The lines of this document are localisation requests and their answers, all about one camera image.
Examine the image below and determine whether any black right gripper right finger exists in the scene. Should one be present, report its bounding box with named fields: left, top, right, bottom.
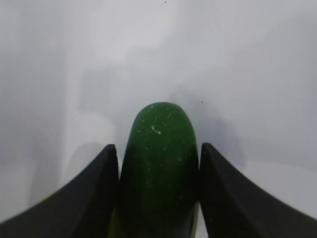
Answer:
left=199, top=143, right=317, bottom=238

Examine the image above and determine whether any green cucumber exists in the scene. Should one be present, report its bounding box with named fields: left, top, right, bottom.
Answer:
left=107, top=102, right=199, bottom=238

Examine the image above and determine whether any yellow lemon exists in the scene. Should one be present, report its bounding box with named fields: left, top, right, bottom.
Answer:
left=43, top=191, right=58, bottom=201

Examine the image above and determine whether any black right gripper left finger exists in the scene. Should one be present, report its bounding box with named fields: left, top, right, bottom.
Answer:
left=0, top=144, right=118, bottom=238

